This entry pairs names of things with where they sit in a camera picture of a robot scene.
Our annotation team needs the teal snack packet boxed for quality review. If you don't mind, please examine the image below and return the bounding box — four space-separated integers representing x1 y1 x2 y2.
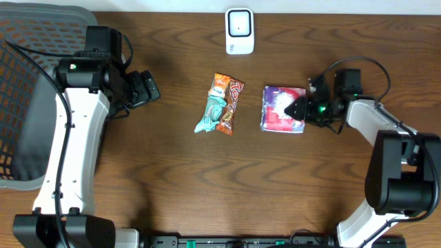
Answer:
194 96 227 133

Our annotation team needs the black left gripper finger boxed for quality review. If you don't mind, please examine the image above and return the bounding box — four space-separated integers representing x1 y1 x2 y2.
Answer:
141 70 161 100
130 95 161 107

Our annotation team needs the small orange snack packet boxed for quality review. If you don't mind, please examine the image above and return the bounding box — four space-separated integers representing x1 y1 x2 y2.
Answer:
208 73 231 99

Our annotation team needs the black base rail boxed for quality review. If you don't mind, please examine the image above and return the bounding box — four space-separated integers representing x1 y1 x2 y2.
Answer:
144 235 407 248

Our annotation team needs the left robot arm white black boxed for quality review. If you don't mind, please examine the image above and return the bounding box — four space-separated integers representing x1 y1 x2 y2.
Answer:
12 25 161 247

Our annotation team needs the purple red snack bag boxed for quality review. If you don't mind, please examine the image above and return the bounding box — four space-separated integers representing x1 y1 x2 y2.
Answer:
260 85 306 134

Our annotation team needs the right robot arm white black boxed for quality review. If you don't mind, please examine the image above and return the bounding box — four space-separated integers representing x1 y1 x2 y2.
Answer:
285 69 440 247

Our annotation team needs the red orange candy bar wrapper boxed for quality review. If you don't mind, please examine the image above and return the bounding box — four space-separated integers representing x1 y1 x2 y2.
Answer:
216 80 245 136

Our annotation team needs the dark grey plastic basket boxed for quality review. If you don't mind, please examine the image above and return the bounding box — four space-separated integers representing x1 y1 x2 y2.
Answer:
1 1 97 191

